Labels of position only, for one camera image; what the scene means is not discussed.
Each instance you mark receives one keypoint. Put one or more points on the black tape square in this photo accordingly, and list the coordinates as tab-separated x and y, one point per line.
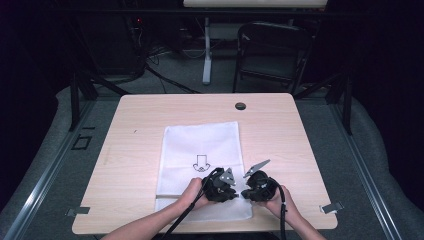
74	143

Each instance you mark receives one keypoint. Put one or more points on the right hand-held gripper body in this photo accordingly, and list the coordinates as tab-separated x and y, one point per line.
263	186

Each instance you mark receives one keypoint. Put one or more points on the black tape strip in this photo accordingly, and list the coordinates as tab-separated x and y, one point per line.
88	128

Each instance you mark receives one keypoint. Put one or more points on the white desk top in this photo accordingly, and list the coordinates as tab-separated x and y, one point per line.
255	3

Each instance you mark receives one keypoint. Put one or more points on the metal floor rail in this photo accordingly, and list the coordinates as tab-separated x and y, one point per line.
366	180
43	180

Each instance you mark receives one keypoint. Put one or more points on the black frame post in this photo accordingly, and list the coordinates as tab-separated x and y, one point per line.
347	106
74	100

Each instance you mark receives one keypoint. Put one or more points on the black horizontal frame bar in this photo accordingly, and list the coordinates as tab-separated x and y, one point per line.
133	12

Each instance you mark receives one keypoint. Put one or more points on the white desk leg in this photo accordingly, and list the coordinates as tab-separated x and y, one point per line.
207	60

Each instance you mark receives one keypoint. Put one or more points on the white cloth bag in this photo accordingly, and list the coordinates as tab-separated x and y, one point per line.
200	146

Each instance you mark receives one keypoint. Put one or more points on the person's right hand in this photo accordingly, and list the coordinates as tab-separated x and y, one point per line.
280	205

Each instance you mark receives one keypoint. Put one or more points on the black equipment cabinet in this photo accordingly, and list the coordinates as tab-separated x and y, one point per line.
110	46

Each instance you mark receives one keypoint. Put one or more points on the person's left hand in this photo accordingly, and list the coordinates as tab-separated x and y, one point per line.
193	193

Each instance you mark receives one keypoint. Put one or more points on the gray tape tab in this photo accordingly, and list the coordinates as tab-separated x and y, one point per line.
331	208
78	211

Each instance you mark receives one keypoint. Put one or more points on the black folding chair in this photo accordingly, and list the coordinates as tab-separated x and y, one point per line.
271	50

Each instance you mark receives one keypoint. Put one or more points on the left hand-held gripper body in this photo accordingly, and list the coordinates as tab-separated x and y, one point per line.
218	190

